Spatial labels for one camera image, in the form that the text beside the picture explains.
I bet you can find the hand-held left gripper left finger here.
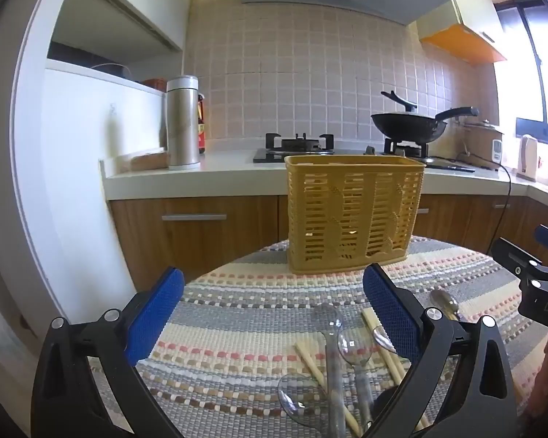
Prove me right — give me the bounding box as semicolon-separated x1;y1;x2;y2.
31;267;186;438

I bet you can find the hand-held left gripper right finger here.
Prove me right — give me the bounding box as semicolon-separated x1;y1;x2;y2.
362;262;518;438

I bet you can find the metal spoon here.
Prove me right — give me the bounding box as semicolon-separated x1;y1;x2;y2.
429;288;463;323
372;326;399;355

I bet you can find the clear plastic spoon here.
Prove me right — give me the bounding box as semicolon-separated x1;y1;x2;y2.
337;327;376;425
278;373;332;426
311;302;348;438

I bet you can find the yellow plastic utensil basket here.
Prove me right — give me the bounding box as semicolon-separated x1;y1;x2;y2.
284;154;426;276

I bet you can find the wooden base cabinet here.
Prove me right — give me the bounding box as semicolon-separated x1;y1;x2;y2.
109;193;548;286

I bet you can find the white electric kettle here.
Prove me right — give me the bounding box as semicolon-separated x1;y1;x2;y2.
516;134;539;180

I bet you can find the striped woven tablecloth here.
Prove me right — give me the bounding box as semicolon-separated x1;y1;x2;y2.
89;235;548;438

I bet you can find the rice cooker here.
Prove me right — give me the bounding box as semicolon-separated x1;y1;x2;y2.
463;119;505;163

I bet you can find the brown wooden block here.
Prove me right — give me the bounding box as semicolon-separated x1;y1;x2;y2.
118;151;171;173

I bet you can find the white kitchen countertop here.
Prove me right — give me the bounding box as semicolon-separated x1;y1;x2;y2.
99;145;548;216

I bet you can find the black wok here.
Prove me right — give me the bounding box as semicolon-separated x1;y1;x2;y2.
370;107;480;145

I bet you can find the window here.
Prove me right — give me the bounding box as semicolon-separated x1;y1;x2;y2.
492;0;548;147

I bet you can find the black gas stove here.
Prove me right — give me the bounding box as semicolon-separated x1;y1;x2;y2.
253;132;476;173

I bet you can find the black spatula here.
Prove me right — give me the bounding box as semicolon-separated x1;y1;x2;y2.
381;90;419;114

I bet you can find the red label sauce bottle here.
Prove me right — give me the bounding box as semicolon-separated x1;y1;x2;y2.
196;93;208;155

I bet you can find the steel thermos flask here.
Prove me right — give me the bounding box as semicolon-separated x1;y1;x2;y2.
165;75;201;171

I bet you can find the black power cable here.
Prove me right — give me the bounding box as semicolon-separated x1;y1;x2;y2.
460;145;513;253

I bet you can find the long silver drawer handle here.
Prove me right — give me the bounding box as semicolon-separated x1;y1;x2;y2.
161;213;228;223

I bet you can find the orange wall cabinet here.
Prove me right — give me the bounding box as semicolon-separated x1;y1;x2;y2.
417;0;509;65

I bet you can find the white wall shelf unit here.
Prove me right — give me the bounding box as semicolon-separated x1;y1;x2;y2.
45;0;198;101

